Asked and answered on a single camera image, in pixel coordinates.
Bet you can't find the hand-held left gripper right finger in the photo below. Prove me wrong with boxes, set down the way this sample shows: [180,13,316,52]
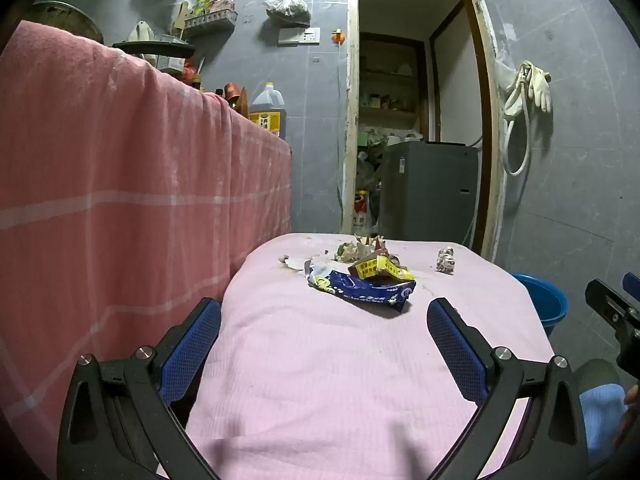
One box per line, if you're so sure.
[426,297,590,480]

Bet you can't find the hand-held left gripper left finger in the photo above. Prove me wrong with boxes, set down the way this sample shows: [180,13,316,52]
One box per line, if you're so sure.
[56,297,223,480]

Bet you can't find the blue plastic bucket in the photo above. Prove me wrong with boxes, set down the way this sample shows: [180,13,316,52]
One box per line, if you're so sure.
[511,272,569,337]

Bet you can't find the small white wrapper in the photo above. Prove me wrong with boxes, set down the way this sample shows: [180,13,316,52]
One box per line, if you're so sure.
[436,246,458,275]

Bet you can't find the blue snack wrapper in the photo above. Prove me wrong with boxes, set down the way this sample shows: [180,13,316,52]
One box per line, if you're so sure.
[306,265,417,315]

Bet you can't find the yellow wrapper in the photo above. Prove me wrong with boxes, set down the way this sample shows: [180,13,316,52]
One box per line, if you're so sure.
[348,254,416,283]

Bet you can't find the white torn scraps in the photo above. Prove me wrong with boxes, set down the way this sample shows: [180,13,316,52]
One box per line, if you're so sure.
[278,255,313,274]

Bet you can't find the pile of torn wrapper scraps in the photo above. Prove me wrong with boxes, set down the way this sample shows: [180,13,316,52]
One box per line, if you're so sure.
[320,234,401,263]

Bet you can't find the person's right hand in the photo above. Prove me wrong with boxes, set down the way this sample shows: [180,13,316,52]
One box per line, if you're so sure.
[623,383,640,442]

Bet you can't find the light blue cloth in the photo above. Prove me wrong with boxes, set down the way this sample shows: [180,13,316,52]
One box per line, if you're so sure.
[580,384,628,466]

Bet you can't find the light pink ribbed cloth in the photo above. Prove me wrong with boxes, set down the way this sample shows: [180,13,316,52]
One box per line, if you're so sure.
[155,232,556,480]

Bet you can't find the grey cabinet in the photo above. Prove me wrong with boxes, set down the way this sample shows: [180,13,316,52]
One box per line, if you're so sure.
[377,141,480,246]

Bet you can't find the red white sack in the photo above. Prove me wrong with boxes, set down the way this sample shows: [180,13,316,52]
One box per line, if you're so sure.
[351,190,378,233]

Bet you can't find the pink checked cloth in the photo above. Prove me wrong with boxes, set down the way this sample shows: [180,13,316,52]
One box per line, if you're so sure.
[0,20,292,480]

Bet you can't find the pile of clear plastic bags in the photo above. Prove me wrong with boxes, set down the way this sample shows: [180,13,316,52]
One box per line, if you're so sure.
[356,130,386,193]

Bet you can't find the white rubber gloves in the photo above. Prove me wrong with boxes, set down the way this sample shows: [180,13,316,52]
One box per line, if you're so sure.
[520,61,553,113]

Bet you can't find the wooden storage shelf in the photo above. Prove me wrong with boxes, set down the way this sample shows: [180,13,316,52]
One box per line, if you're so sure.
[359,32,428,116]

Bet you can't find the large cooking oil bottle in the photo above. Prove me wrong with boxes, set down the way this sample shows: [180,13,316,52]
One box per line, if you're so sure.
[248,82,287,140]

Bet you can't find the grey utensil holder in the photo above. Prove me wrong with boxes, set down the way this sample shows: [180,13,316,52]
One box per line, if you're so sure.
[155,35,187,72]

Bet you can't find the beige hanging cloth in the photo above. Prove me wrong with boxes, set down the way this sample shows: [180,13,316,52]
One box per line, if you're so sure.
[127,21,155,43]

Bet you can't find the wooden spatula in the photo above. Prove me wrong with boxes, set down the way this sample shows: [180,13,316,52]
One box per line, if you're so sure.
[172,2,193,41]

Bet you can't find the large metal wok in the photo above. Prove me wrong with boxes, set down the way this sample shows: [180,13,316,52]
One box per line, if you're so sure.
[32,1,104,43]

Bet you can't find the hanging clear plastic bag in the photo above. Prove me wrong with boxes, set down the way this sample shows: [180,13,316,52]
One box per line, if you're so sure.
[263,0,312,25]

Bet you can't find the white coiled hose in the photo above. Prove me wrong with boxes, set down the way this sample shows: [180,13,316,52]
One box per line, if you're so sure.
[501,62,533,177]

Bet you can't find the clear plastic wall bag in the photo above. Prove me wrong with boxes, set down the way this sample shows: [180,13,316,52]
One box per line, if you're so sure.
[495,50,518,91]

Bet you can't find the wooden door frame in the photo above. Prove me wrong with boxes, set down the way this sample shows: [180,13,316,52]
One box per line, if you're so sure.
[340,0,506,261]

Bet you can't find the black handled pan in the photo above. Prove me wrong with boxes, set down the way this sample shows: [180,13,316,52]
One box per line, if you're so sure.
[112,40,196,59]

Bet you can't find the grey wall shelf rack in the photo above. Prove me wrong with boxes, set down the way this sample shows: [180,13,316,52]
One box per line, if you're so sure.
[184,10,237,36]

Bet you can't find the white wall socket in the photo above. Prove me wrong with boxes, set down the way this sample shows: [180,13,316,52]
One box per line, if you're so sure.
[278,26,321,47]

